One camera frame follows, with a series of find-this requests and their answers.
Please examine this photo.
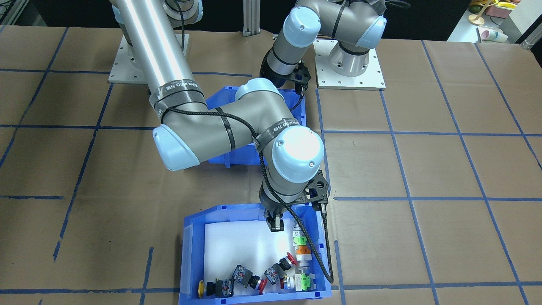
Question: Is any blue battery storage bin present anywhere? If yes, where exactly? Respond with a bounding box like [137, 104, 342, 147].
[205, 86, 307, 168]

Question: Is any blue button storage bin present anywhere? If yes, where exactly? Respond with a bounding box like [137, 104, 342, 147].
[179, 203, 333, 305]

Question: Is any white foam liner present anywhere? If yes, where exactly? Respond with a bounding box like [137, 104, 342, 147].
[203, 218, 316, 293]

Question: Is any wooden stand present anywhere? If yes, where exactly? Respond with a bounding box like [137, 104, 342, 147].
[468, 0, 487, 26]

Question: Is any white patterned cup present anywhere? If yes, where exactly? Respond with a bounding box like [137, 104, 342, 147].
[478, 26, 509, 43]

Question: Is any pink tray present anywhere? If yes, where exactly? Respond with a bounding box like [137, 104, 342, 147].
[485, 0, 516, 18]

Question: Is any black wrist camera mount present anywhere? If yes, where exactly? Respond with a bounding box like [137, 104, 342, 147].
[291, 61, 312, 97]
[303, 169, 331, 212]

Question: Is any green block switch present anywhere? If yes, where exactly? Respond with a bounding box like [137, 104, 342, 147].
[290, 224, 309, 247]

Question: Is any red mushroom button switch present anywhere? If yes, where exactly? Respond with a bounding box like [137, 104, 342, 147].
[277, 252, 298, 272]

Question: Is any orange ring switch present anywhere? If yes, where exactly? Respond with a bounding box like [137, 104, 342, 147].
[295, 245, 314, 275]

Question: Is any white square base plate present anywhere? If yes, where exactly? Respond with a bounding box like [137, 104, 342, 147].
[108, 34, 190, 84]
[314, 40, 387, 90]

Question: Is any red flat button switch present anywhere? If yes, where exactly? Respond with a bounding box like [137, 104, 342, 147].
[257, 263, 283, 295]

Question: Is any black push button switch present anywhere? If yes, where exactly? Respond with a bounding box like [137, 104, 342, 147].
[231, 265, 261, 291]

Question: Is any white and green switch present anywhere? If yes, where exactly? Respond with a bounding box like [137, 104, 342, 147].
[279, 273, 314, 294]

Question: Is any silver V-frame bar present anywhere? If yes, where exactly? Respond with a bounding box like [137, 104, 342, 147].
[242, 0, 261, 36]

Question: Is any yellow push button switch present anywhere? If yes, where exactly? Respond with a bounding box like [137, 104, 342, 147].
[198, 277, 234, 298]

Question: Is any aluminium corner rail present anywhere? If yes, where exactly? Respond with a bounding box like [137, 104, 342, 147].
[521, 30, 542, 50]

